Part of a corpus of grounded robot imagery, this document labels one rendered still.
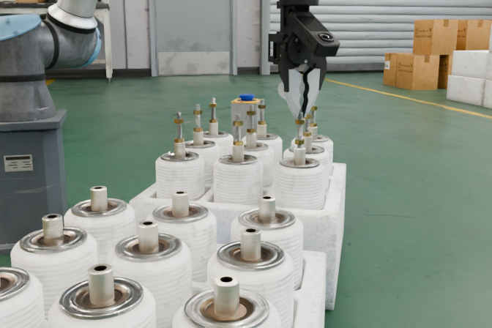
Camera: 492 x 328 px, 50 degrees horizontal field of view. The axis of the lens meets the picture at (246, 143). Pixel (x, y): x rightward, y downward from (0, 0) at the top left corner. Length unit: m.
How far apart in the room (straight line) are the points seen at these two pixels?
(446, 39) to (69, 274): 4.51
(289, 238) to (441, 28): 4.31
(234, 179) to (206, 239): 0.29
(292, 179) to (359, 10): 5.83
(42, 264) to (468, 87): 3.63
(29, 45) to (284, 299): 0.88
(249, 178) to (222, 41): 5.31
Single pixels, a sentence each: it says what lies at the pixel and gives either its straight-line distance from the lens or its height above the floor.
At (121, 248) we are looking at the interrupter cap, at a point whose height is 0.25.
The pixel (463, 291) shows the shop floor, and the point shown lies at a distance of 1.14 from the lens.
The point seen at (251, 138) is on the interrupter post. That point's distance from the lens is 1.11.
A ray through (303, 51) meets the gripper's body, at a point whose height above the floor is 0.46.
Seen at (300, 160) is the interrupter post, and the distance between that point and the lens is 0.98.
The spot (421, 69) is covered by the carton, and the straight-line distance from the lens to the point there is 4.82.
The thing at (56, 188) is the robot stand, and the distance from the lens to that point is 1.29.
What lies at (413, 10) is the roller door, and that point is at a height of 0.75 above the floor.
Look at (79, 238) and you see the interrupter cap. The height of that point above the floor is 0.25.
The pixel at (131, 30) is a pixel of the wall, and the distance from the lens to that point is 6.15.
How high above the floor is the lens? 0.49
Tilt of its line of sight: 12 degrees down
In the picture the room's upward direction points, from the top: straight up
